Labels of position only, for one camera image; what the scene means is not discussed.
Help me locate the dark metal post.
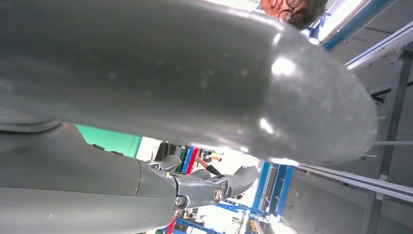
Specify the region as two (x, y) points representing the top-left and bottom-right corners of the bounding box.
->
(361, 48), (413, 234)

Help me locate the person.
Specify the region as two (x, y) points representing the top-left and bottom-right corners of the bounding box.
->
(261, 0), (328, 30)

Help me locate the green table board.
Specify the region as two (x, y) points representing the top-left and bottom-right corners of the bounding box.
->
(75, 124), (143, 159)

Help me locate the blue metal frame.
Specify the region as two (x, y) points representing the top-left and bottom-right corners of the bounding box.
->
(306, 0), (393, 52)
(214, 161), (295, 234)

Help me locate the aluminium rail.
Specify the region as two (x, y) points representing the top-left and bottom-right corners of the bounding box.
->
(344, 20), (413, 72)
(297, 164), (413, 203)

